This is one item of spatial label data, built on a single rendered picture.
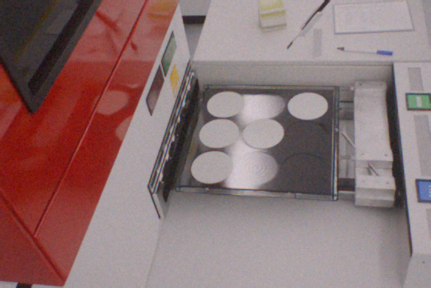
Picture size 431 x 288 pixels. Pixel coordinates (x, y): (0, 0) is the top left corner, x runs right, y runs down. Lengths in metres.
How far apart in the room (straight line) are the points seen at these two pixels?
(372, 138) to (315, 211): 0.23
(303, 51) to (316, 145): 0.29
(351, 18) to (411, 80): 0.29
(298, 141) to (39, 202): 0.75
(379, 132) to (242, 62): 0.40
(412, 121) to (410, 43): 0.28
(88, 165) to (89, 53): 0.16
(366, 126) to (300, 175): 0.24
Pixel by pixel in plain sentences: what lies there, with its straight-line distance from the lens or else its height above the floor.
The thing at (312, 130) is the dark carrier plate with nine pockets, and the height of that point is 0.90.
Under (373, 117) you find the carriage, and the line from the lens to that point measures 1.32.
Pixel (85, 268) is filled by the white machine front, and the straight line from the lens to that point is 0.86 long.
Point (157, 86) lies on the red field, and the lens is 1.12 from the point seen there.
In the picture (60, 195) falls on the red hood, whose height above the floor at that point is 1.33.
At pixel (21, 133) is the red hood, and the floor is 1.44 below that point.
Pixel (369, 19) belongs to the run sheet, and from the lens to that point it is 1.50.
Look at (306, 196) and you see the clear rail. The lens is 1.12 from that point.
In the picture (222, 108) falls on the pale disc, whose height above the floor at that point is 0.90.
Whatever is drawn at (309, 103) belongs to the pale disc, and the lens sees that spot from 1.32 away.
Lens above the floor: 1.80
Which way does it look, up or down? 46 degrees down
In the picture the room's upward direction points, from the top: 11 degrees counter-clockwise
